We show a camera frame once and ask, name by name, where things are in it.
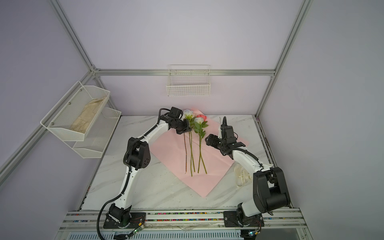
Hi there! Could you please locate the red pink fake rose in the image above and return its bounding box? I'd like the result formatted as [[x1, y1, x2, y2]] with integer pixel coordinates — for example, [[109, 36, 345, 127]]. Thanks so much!
[[196, 113, 209, 175]]

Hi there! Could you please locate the pink purple wrapping paper sheet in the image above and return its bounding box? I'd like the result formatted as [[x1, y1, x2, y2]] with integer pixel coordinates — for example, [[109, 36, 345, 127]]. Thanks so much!
[[150, 129, 235, 198]]

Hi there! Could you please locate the white blue fake rose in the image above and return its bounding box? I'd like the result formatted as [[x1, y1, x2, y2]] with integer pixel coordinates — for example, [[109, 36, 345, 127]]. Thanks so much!
[[184, 110, 196, 176]]

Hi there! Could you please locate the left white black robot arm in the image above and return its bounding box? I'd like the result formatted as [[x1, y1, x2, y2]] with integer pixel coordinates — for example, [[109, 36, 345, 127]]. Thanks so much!
[[97, 107, 192, 240]]

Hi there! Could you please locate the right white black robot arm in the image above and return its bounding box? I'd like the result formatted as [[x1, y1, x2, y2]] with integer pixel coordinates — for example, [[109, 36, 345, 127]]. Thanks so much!
[[205, 117, 291, 220]]

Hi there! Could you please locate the white mesh lower shelf basket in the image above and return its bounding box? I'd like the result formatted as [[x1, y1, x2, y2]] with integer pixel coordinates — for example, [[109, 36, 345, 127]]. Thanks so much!
[[64, 107, 121, 159]]

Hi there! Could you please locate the white mesh shelf basket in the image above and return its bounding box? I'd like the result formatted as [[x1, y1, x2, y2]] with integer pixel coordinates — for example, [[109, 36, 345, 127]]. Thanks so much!
[[40, 82, 110, 142], [64, 107, 121, 159]]

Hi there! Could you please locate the beige cloth in basket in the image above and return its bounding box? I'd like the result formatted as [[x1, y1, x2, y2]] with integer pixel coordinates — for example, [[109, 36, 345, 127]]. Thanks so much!
[[70, 98, 105, 134]]

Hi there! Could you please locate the white mesh upper shelf basket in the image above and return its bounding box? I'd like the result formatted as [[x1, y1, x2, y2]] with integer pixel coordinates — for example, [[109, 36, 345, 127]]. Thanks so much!
[[40, 82, 110, 142]]

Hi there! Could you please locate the white ribbon string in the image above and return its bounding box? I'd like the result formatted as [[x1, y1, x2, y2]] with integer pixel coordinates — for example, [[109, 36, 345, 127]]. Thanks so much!
[[233, 163, 253, 188]]

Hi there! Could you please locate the white wire wall basket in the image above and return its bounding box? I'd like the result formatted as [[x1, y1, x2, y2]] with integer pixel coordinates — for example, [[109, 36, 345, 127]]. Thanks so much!
[[166, 65, 211, 97]]

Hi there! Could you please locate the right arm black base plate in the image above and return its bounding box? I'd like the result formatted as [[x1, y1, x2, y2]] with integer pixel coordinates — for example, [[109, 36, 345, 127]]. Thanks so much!
[[223, 211, 265, 228]]

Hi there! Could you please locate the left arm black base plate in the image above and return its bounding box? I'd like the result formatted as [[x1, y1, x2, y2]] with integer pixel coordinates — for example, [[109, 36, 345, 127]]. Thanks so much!
[[103, 212, 147, 230]]

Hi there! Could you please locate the aluminium front rail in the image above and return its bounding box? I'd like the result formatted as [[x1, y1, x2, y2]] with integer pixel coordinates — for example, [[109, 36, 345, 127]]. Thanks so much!
[[59, 208, 308, 232]]

